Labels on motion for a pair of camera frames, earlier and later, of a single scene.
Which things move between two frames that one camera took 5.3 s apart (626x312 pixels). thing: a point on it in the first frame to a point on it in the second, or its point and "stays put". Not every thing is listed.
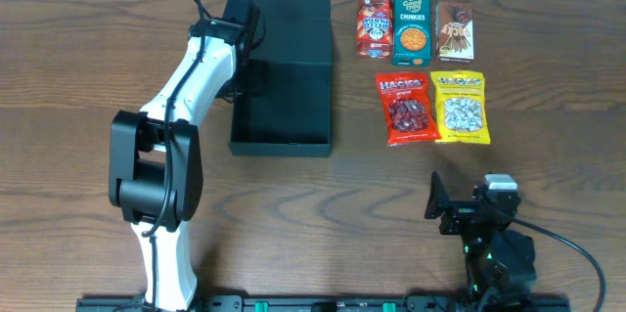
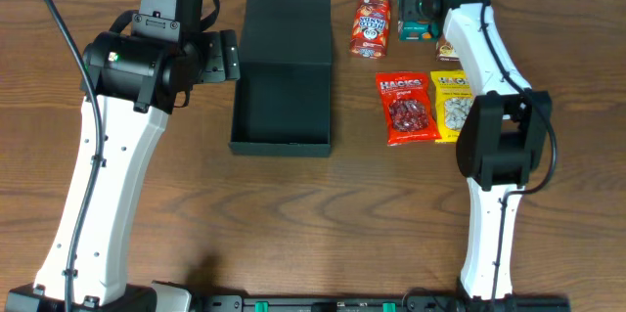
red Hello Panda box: x=375 y=26 stays put
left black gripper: x=252 y=85 to x=230 y=54
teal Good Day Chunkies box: x=411 y=32 to x=422 y=30
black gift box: x=290 y=113 stays put
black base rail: x=333 y=304 stays put
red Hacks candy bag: x=409 y=111 stays put
